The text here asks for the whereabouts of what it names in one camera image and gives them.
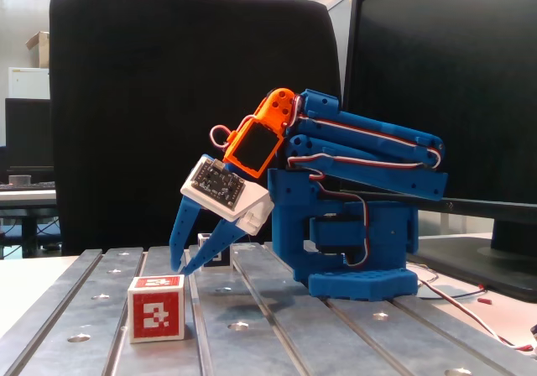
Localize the orange and blue gripper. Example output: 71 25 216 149
169 86 297 276

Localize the black cube with white marker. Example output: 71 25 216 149
196 232 234 270

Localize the red cube with white marker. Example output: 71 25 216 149
127 274 186 344

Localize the black panel backdrop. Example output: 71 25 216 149
49 0 343 256

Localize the white background desk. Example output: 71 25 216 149
0 182 60 259

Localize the small dark background monitor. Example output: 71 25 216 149
4 97 55 170

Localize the white cabinet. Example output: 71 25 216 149
8 66 50 99

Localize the brown cardboard box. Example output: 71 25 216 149
24 30 50 69

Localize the black Dell monitor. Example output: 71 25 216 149
340 0 537 304

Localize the red white wrist servo cable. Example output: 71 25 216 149
209 123 234 149

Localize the slotted aluminium base plate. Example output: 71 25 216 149
0 241 524 376

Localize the red white base servo cable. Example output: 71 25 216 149
312 170 373 268

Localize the red white arm servo cable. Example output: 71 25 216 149
289 94 446 182

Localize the red white black table cable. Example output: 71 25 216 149
414 264 537 352

